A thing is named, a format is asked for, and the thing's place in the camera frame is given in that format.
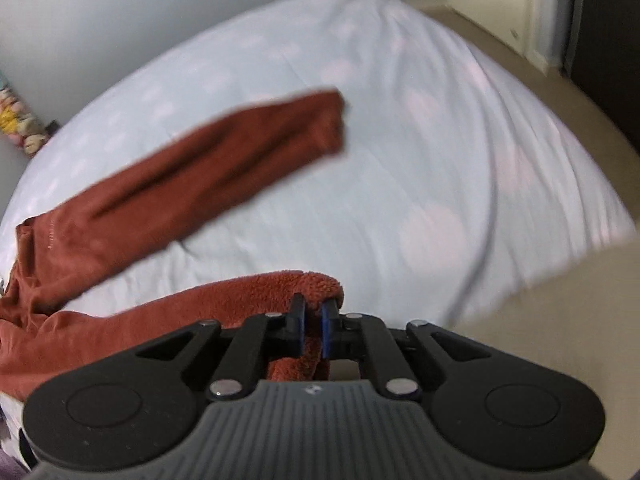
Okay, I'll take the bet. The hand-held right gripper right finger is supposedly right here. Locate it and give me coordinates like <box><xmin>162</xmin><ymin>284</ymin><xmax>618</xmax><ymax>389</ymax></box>
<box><xmin>321</xmin><ymin>299</ymin><xmax>494</xmax><ymax>402</ymax></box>

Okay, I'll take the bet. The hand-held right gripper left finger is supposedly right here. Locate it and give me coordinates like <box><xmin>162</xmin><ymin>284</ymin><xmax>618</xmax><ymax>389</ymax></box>
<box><xmin>132</xmin><ymin>294</ymin><xmax>307</xmax><ymax>402</ymax></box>

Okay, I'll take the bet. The rust brown fleece garment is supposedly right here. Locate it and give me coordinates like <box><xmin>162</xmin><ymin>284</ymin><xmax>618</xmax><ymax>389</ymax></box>
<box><xmin>0</xmin><ymin>87</ymin><xmax>347</xmax><ymax>403</ymax></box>

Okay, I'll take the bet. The polka-dot sheet bed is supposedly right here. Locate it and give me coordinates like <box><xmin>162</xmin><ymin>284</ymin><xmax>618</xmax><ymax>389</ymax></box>
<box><xmin>0</xmin><ymin>0</ymin><xmax>638</xmax><ymax>343</ymax></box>

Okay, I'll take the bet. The clear tube of plush toys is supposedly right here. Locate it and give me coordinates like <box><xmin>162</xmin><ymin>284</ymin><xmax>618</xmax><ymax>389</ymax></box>
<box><xmin>0</xmin><ymin>74</ymin><xmax>51</xmax><ymax>157</ymax></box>

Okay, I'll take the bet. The cream wardrobe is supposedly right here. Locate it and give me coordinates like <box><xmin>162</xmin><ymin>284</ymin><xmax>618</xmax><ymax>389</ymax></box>
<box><xmin>441</xmin><ymin>0</ymin><xmax>577</xmax><ymax>70</ymax></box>

